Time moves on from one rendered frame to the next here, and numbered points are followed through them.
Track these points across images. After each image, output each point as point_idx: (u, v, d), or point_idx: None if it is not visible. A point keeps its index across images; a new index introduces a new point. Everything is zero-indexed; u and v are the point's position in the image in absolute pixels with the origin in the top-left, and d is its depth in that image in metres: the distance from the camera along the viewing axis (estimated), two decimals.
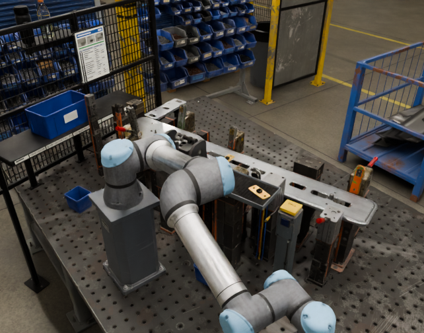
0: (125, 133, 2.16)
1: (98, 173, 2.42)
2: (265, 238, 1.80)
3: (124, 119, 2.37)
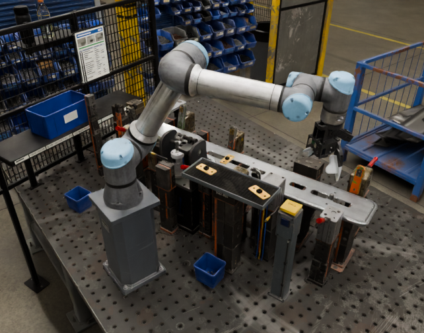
0: (125, 133, 2.16)
1: (98, 173, 2.42)
2: (265, 238, 1.80)
3: (124, 119, 2.37)
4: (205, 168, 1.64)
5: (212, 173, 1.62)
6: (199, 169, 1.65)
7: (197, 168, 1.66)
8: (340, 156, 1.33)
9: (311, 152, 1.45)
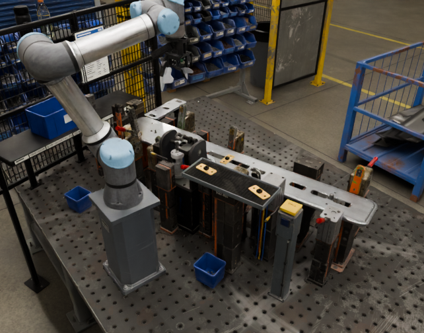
0: (125, 133, 2.16)
1: (98, 173, 2.42)
2: (265, 238, 1.80)
3: (124, 119, 2.37)
4: (205, 168, 1.64)
5: (212, 173, 1.62)
6: (199, 169, 1.65)
7: (197, 168, 1.66)
8: None
9: (164, 84, 1.59)
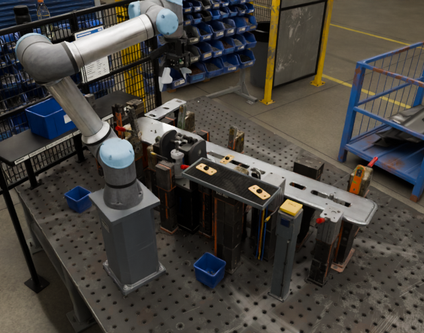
0: (125, 133, 2.16)
1: (98, 173, 2.42)
2: (265, 238, 1.80)
3: (124, 119, 2.37)
4: (205, 168, 1.64)
5: (212, 173, 1.62)
6: (199, 169, 1.65)
7: (197, 168, 1.66)
8: None
9: (162, 84, 1.59)
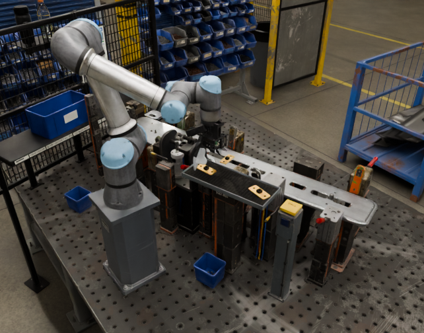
0: None
1: (98, 173, 2.42)
2: (265, 238, 1.80)
3: None
4: (205, 168, 1.64)
5: (212, 173, 1.62)
6: (199, 169, 1.65)
7: (197, 168, 1.66)
8: None
9: (197, 164, 1.57)
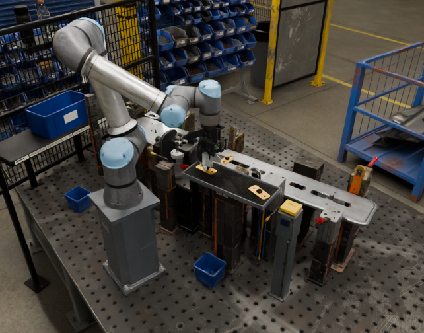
0: None
1: (98, 173, 2.42)
2: (265, 238, 1.80)
3: None
4: None
5: (212, 173, 1.62)
6: (199, 169, 1.65)
7: (197, 168, 1.66)
8: None
9: (205, 165, 1.62)
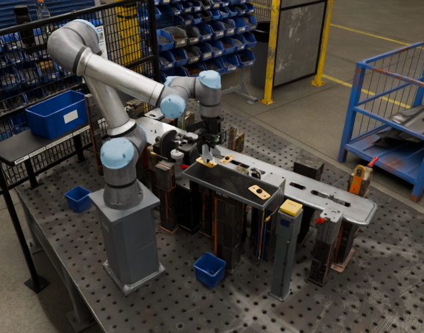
0: None
1: (98, 173, 2.42)
2: (265, 238, 1.80)
3: None
4: None
5: (212, 166, 1.60)
6: (199, 162, 1.63)
7: (197, 160, 1.64)
8: None
9: (205, 158, 1.60)
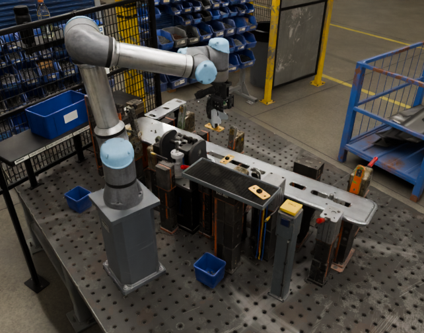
0: None
1: (98, 173, 2.42)
2: (265, 238, 1.80)
3: (124, 119, 2.37)
4: None
5: (220, 130, 1.71)
6: (207, 127, 1.73)
7: (205, 126, 1.74)
8: None
9: (214, 123, 1.70)
